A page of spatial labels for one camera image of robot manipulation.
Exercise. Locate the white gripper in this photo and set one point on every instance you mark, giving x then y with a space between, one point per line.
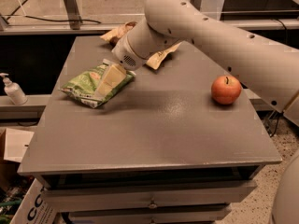
123 54

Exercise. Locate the green jalapeno chip bag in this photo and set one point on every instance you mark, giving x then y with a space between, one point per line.
83 86

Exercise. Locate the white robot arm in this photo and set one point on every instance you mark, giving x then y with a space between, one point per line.
268 68

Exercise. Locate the brown sea salt chip bag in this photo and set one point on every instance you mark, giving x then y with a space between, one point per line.
114 35

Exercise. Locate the grey drawer cabinet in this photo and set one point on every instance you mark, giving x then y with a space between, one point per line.
159 152

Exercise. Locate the white pump dispenser bottle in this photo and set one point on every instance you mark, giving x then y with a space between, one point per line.
13 90

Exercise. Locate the red apple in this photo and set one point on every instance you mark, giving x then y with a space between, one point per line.
225 90

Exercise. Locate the brown cardboard box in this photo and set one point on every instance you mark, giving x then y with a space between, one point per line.
13 144

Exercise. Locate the white cardboard box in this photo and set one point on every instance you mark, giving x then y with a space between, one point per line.
33 209

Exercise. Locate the metal railing frame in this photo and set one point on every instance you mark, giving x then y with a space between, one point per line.
51 14

